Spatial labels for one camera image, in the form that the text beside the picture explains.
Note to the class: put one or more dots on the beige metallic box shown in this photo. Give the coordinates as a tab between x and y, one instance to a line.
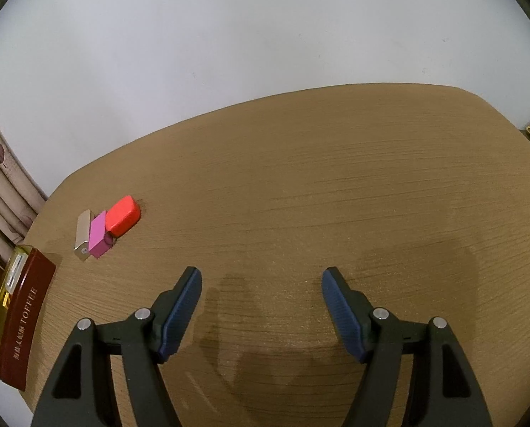
83	231

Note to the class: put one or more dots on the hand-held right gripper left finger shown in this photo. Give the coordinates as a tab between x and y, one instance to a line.
180	316

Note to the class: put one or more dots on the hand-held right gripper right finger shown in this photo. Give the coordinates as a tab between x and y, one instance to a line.
340	311

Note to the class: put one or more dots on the dark red tin box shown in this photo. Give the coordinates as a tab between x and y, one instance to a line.
25	320

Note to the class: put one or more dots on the red rounded block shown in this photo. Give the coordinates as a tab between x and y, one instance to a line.
122	215

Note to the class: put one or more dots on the magenta block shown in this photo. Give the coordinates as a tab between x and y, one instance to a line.
98	235

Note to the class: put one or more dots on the beige printed curtain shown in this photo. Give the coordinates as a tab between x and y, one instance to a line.
2	178

